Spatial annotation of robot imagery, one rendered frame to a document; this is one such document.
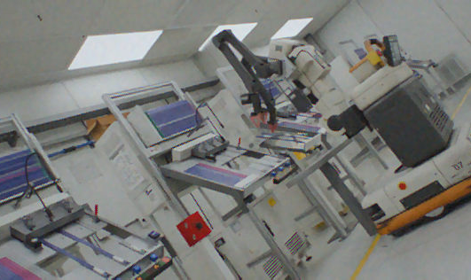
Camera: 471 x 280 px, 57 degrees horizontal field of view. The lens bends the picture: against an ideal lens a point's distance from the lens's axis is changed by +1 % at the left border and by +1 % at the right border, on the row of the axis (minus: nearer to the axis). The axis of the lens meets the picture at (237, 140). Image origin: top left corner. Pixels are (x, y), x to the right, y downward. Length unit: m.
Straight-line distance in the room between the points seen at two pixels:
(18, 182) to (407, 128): 2.10
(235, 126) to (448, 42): 6.74
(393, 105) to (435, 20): 7.98
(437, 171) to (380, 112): 0.41
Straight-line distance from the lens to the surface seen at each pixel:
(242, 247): 3.00
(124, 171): 3.42
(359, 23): 10.70
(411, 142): 2.44
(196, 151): 3.31
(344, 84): 7.63
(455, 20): 10.30
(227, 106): 4.43
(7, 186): 2.59
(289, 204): 4.40
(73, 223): 2.50
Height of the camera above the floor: 0.67
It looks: 7 degrees up
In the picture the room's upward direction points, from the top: 36 degrees counter-clockwise
